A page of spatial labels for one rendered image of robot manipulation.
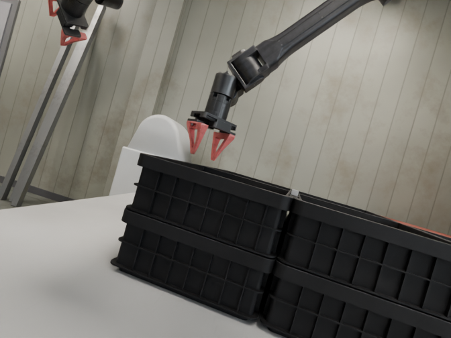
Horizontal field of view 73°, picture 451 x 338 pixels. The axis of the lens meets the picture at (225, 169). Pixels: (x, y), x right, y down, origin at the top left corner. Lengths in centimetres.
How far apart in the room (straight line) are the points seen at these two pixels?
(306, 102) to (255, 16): 110
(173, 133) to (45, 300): 241
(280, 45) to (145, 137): 227
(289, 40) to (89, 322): 67
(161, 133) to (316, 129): 160
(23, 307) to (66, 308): 5
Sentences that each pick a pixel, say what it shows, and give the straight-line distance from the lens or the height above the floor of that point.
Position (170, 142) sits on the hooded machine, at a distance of 283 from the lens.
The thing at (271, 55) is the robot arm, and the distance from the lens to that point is 76.
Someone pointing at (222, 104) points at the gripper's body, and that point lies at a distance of 74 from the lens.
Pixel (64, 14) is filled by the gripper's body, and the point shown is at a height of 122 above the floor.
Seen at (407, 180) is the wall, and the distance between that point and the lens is 360.
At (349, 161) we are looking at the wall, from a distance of 343.
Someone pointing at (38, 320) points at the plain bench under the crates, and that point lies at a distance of 49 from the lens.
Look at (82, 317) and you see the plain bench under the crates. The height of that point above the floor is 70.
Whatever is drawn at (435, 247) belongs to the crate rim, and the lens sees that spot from 57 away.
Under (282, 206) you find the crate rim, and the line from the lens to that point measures 53.
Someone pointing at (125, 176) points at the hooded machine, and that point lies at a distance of 293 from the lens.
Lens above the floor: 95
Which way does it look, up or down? 1 degrees down
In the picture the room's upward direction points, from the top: 16 degrees clockwise
